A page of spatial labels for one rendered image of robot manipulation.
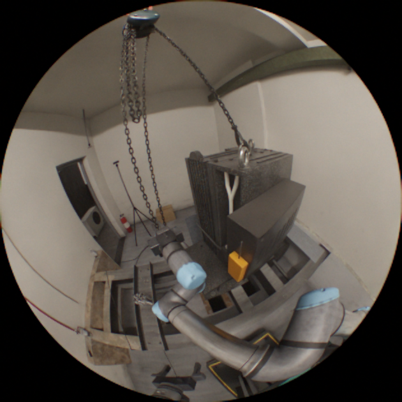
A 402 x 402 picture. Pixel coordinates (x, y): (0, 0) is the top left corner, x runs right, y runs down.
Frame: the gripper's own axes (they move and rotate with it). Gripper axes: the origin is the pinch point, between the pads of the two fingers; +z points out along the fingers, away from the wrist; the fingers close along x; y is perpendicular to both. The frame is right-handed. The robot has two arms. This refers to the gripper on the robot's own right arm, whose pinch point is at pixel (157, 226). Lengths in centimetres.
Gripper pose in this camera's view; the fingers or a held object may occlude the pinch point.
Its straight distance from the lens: 54.6
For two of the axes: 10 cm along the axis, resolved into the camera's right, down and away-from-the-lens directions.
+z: -5.8, -3.2, 7.5
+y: 1.4, 8.6, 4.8
